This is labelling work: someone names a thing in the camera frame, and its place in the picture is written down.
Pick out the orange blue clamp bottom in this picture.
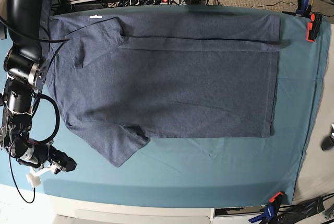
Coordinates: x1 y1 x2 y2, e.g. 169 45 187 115
248 191 285 223

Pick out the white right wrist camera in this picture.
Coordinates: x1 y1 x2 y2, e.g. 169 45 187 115
26 173 41 188

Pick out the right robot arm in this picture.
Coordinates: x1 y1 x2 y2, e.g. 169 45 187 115
1 0 76 174

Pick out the blue black clamp top right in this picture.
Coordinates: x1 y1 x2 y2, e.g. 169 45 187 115
282 0 312 18

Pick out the blue-grey T-shirt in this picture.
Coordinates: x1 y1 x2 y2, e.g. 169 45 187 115
46 13 280 167

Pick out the power strip with red switch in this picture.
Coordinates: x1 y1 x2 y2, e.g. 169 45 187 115
129 0 180 6

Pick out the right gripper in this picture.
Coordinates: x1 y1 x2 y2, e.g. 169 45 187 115
30 146 77 176

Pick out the orange black clamp top right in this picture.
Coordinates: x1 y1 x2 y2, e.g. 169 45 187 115
306 13 323 42

